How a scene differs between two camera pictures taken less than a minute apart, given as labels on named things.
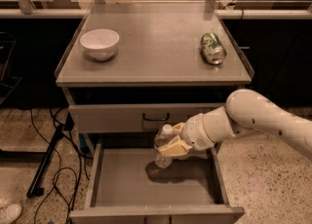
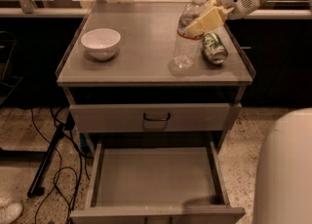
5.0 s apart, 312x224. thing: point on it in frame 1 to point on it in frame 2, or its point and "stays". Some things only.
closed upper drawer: [132, 118] stays
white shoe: [11, 213] stays
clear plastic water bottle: [160, 160] to [186, 56]
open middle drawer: [126, 186] stays
